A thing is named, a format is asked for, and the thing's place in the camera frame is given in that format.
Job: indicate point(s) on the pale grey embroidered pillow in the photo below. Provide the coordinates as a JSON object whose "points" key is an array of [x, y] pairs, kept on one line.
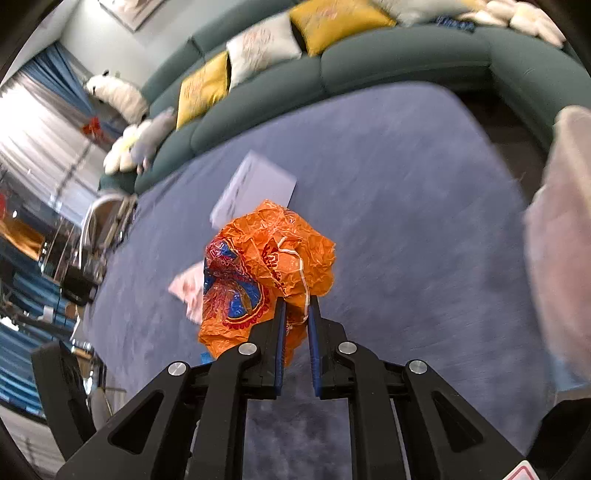
{"points": [[263, 48]]}

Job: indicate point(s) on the white panda plush pillow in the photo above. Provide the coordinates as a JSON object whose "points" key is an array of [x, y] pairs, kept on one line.
{"points": [[117, 94]]}

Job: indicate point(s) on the red hanging ornament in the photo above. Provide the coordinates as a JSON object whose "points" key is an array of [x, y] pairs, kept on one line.
{"points": [[93, 127]]}

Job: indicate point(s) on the orange plastic bag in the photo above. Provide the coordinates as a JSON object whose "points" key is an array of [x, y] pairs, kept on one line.
{"points": [[272, 249]]}

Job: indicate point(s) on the small yellow embroidered pillow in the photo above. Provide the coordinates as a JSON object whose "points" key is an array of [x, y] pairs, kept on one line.
{"points": [[203, 90]]}

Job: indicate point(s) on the white paper card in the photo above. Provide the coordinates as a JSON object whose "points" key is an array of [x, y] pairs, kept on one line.
{"points": [[258, 184]]}

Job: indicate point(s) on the abstract framed painting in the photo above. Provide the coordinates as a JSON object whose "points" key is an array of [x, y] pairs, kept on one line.
{"points": [[131, 11]]}

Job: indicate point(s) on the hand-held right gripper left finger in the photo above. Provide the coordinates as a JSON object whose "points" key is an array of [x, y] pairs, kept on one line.
{"points": [[278, 350]]}

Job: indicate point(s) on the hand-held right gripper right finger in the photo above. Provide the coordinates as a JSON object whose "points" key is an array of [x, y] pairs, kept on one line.
{"points": [[314, 350]]}

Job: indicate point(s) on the white curved chair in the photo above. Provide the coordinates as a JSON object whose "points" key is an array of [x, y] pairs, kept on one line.
{"points": [[99, 217]]}

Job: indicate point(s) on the teal sectional sofa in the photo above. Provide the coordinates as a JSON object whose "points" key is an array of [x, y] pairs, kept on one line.
{"points": [[392, 60]]}

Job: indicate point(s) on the white flower cushion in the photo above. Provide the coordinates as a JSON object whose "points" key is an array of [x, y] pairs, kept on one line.
{"points": [[117, 154], [538, 23], [485, 11]]}

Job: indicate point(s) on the grey plush animal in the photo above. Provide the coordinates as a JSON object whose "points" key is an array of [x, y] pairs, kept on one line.
{"points": [[154, 134]]}

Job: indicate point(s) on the blue curtain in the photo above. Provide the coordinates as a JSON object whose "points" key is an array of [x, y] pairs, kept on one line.
{"points": [[60, 78]]}

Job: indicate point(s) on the bin with white liner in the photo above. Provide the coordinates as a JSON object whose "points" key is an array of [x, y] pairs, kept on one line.
{"points": [[563, 230]]}

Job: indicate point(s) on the large yellow embroidered pillow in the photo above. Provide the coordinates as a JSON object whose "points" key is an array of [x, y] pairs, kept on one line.
{"points": [[337, 21]]}

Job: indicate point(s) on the white sheer curtain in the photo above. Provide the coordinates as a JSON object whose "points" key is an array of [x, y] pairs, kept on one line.
{"points": [[41, 143]]}

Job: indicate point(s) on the blue beaded item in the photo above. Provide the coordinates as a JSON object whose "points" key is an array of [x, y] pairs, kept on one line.
{"points": [[455, 23]]}

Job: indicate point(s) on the grey floral embroidered pillow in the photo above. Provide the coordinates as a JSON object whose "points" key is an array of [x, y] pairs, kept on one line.
{"points": [[415, 9]]}

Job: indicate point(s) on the pink snack wrapper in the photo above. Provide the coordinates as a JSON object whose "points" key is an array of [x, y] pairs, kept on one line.
{"points": [[187, 290]]}

